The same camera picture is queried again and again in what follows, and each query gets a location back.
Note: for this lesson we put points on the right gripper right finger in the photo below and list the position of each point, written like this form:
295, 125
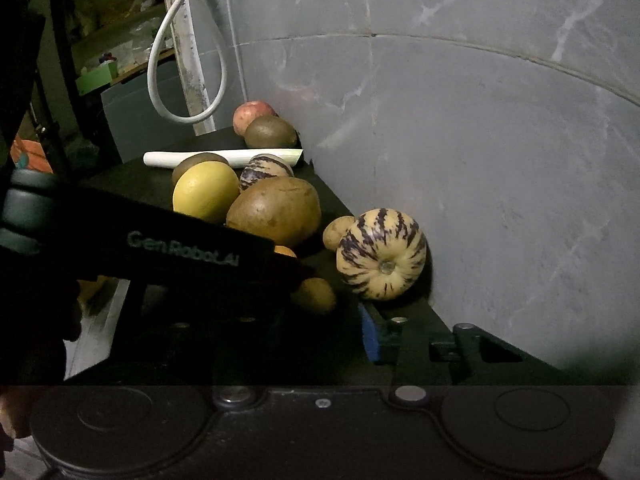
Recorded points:
474, 357

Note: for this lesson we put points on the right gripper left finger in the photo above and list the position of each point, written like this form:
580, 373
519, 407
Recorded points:
380, 337

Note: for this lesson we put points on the small brown potato fruit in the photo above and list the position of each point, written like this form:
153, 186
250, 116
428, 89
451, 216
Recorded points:
316, 293

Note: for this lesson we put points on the large striped cream melon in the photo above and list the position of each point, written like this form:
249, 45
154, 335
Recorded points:
382, 254

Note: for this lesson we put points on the small tan fruit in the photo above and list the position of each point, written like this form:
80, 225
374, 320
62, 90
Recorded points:
334, 232

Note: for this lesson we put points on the small orange fruit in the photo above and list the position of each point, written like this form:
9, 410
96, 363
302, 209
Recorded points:
283, 250

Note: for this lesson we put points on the large brown round fruit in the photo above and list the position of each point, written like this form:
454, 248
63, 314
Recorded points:
285, 210

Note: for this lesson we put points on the yellow round fruit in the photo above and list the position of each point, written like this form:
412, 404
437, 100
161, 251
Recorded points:
206, 191

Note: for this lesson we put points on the white rolled paper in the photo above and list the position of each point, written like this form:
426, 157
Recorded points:
235, 158

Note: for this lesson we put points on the grey box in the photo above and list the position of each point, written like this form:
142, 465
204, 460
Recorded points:
135, 125

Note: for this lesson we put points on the green box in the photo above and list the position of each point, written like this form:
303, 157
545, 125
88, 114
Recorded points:
97, 78

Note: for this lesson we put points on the brown kiwi near paper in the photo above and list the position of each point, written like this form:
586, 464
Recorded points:
192, 161

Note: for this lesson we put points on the small striped melon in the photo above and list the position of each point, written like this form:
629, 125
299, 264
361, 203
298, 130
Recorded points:
261, 167

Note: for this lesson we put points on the red apple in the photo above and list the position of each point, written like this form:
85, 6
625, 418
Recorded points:
247, 112

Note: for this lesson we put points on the dark kiwi by wall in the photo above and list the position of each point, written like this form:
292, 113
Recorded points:
270, 132

